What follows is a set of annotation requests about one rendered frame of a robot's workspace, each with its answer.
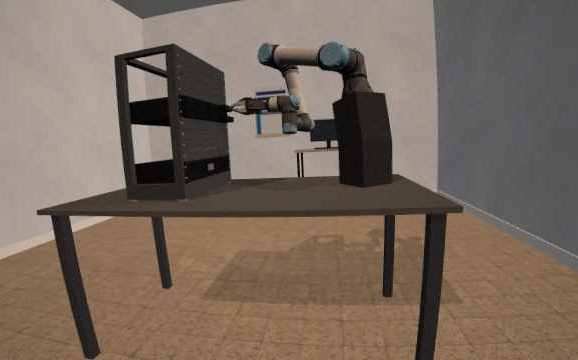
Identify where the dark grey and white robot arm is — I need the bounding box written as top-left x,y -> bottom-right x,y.
258,41 -> 373,134

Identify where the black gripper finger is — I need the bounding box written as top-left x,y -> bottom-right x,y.
229,108 -> 252,115
229,97 -> 251,108

